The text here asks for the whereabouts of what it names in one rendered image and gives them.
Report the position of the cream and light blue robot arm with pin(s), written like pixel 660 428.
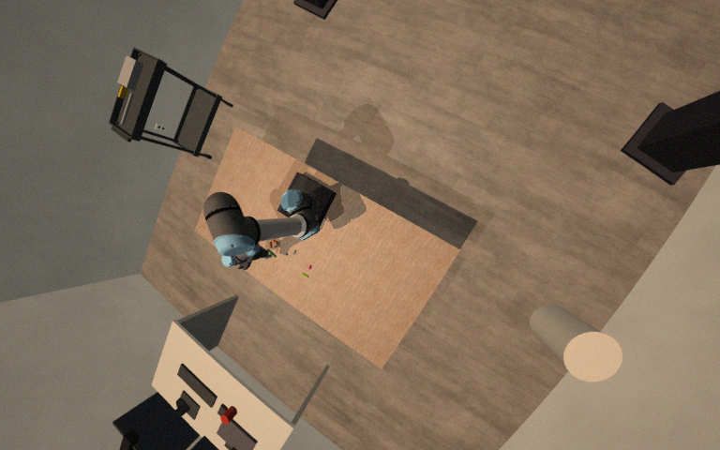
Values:
pixel 235 235

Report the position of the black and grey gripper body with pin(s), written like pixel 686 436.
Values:
pixel 262 254

